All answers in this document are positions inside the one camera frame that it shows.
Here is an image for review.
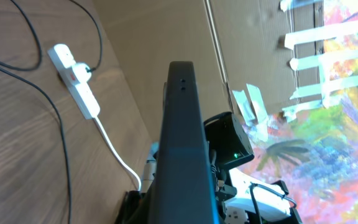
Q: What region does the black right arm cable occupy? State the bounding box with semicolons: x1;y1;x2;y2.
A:
249;182;298;224

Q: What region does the white power strip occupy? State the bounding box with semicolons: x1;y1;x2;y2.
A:
48;44;101;119

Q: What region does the white charger adapter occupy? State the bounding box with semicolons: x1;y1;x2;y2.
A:
68;63;91;86

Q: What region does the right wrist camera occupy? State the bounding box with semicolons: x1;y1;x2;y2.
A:
140;142;159;193

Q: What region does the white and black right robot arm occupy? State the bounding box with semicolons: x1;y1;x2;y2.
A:
204;112;303;224

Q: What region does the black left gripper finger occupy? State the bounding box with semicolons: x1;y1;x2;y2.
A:
115;60;223;224

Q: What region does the black USB charging cable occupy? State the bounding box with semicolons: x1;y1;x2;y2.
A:
0;0;104;224

